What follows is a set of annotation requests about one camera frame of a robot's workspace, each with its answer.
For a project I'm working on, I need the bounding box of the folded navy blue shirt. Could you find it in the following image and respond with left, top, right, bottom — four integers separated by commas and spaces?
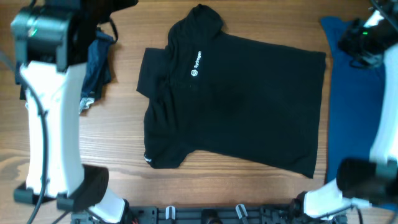
14, 27, 114, 97

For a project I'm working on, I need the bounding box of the black polo shirt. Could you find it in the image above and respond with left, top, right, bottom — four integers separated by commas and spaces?
137, 4, 326, 178

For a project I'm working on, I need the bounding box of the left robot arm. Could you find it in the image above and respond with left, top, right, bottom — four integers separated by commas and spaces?
11, 0, 136, 223

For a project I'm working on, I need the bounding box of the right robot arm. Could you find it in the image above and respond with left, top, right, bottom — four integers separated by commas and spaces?
278, 1, 397, 223

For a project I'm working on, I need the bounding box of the folded light grey garment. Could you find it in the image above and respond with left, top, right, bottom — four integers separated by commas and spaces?
39, 96, 95, 116

